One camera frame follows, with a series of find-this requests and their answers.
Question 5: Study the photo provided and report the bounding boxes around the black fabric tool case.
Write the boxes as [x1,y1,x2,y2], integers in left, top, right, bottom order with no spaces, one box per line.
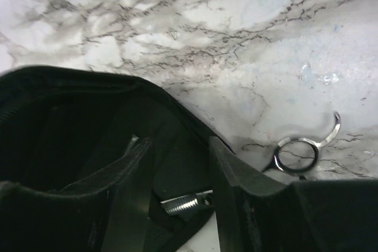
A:
[1,66,215,251]

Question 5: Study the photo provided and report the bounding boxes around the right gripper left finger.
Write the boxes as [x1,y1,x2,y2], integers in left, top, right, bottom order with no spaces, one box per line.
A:
[1,138,154,251]

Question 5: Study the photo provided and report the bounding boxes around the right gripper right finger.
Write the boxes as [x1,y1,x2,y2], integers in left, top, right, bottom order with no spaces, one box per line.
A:
[210,137,377,251]

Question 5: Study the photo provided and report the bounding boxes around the silver thinning scissors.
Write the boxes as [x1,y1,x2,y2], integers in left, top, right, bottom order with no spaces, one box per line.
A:
[160,111,341,215]

